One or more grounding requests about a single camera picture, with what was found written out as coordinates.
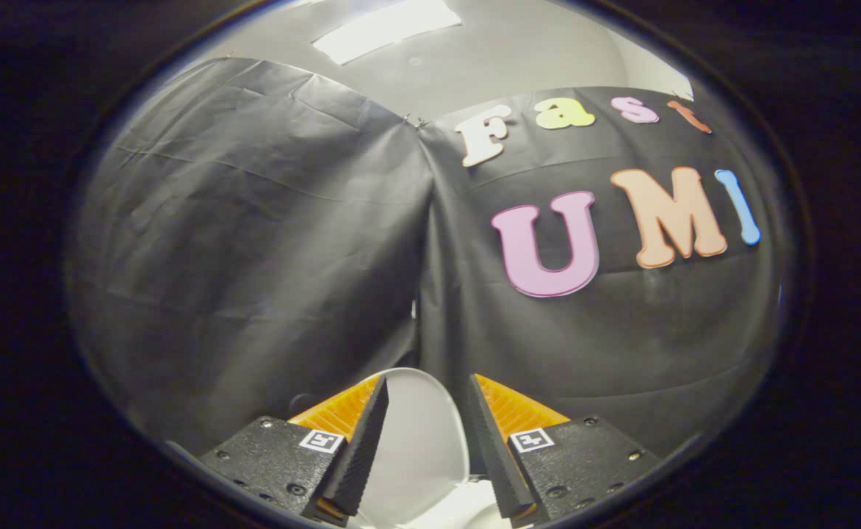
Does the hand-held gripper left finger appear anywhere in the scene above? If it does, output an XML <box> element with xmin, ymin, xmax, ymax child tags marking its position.
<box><xmin>199</xmin><ymin>376</ymin><xmax>390</xmax><ymax>527</ymax></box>

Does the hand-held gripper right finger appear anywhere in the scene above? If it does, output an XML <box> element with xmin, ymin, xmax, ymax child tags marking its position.
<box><xmin>467</xmin><ymin>373</ymin><xmax>663</xmax><ymax>524</ymax></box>

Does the ceiling light panel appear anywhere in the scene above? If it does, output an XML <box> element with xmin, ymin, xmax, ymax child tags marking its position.
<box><xmin>311</xmin><ymin>0</ymin><xmax>462</xmax><ymax>65</ymax></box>

